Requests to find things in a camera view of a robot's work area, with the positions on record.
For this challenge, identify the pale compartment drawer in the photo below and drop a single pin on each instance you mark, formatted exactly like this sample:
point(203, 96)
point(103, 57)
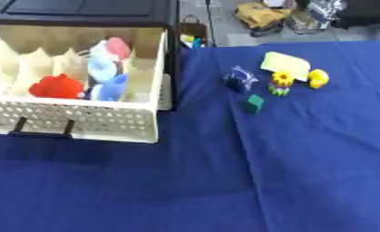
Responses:
point(92, 120)

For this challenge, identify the green block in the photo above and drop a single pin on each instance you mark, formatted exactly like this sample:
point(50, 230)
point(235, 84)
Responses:
point(254, 103)

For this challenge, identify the brown bag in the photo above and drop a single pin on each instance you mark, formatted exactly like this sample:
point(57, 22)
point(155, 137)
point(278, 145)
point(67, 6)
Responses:
point(193, 31)

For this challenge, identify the blue soft toy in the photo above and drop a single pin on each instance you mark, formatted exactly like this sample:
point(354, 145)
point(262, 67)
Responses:
point(109, 87)

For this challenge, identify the black tripod leg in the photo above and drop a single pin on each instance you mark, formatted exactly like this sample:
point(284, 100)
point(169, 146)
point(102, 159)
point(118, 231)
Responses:
point(210, 22)

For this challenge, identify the yellow flower toy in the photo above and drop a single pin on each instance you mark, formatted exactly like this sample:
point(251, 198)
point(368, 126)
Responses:
point(281, 83)

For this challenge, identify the pink and white soft toy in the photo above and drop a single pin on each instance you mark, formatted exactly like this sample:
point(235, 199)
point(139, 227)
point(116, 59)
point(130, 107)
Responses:
point(117, 48)

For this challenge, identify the pale yellow sponge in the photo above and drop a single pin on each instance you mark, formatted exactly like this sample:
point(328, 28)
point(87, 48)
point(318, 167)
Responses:
point(286, 64)

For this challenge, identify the yellow cloth bag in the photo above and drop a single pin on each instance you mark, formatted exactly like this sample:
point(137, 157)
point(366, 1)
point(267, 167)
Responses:
point(261, 15)

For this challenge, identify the yellow rubber duck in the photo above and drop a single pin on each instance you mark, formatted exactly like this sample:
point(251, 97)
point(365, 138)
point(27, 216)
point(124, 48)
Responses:
point(318, 78)

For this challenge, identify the red soft toy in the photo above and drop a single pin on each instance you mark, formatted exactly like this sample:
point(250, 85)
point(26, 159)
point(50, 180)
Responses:
point(57, 87)

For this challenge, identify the black cabinet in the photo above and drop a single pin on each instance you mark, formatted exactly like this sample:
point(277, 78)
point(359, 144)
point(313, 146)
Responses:
point(87, 12)

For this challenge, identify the black chair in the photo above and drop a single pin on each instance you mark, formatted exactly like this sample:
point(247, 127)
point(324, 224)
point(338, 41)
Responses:
point(364, 13)

